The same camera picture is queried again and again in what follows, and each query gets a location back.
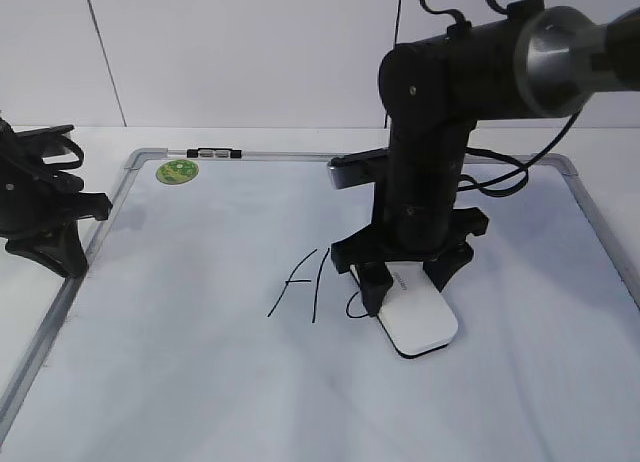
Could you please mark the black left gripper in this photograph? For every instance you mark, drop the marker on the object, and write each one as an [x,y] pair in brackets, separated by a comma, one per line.
[40,221]

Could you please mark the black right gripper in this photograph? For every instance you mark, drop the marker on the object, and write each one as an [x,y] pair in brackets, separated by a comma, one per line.
[414,218]

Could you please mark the white board eraser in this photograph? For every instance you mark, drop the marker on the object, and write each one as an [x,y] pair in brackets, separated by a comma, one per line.
[414,315]

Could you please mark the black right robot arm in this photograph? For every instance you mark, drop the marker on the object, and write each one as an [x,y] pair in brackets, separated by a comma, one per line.
[534,62]

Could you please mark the round green sticker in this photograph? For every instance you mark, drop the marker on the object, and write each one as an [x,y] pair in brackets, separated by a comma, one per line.
[177,172]

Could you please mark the black hanging clip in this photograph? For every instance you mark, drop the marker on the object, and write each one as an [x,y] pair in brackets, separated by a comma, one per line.
[213,153]

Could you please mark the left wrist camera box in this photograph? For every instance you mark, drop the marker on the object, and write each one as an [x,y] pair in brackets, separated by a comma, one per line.
[45,142]

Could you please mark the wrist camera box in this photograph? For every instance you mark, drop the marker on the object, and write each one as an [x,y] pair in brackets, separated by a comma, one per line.
[45,142]
[358,168]

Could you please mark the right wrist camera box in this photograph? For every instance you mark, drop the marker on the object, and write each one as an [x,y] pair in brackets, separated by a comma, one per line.
[358,168]

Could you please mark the white board with grey frame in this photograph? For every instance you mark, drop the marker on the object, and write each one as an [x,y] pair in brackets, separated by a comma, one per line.
[211,327]

